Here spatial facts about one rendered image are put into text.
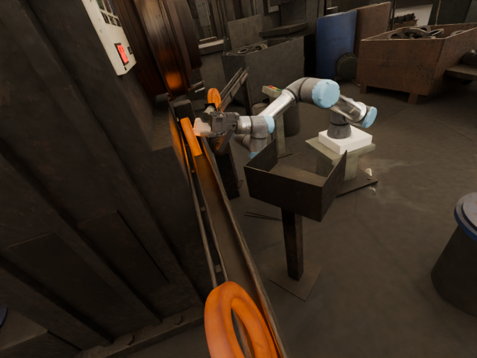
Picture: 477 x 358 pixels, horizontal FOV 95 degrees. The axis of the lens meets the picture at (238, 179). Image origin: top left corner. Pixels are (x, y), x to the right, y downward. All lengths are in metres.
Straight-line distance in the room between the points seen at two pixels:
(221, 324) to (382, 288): 1.02
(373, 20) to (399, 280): 3.91
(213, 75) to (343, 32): 2.09
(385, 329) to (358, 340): 0.12
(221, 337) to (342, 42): 4.20
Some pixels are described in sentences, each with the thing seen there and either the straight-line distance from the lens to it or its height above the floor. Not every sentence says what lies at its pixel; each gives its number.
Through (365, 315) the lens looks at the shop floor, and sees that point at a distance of 1.23.
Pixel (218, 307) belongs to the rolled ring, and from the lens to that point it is 0.39.
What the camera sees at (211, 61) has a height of 0.68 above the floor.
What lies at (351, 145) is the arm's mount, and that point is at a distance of 1.57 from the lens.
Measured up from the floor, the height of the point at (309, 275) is 0.01.
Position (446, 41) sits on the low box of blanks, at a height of 0.59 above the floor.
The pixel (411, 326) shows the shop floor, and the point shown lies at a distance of 1.27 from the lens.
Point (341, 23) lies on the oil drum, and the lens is 4.27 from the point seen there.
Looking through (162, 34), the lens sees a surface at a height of 1.12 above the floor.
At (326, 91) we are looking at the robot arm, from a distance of 1.11.
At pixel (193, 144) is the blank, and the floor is 0.77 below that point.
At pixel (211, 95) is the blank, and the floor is 0.76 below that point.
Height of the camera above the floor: 1.11
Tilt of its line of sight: 35 degrees down
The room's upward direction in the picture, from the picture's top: 13 degrees counter-clockwise
